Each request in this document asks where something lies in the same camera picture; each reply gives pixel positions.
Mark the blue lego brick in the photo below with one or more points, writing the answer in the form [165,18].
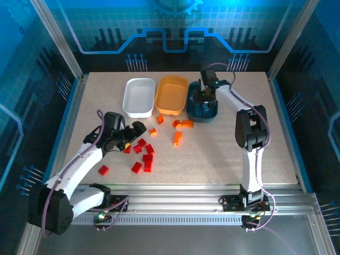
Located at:
[206,110]
[198,111]

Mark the long orange lego brick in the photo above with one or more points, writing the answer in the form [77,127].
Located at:
[178,138]

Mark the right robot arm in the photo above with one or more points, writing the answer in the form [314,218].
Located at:
[252,170]

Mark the teal plastic container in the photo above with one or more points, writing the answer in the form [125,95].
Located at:
[202,120]

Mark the orange plastic container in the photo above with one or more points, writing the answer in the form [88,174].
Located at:
[171,93]

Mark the white plastic container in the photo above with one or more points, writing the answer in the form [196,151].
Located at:
[138,95]

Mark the blue table edge strip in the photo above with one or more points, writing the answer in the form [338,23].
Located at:
[62,127]
[290,127]

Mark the grey metal panel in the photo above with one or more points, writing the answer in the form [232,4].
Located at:
[172,241]

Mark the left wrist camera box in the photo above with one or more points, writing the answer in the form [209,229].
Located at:
[114,121]

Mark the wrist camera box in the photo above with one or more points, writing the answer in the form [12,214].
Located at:
[114,121]
[209,77]

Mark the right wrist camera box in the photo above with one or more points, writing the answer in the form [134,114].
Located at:
[209,77]

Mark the aluminium side rail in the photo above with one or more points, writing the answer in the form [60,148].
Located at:
[69,127]
[283,127]

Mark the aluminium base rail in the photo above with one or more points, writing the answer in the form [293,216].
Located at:
[172,199]

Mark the aluminium frame post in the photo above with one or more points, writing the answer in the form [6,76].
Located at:
[57,40]
[290,40]

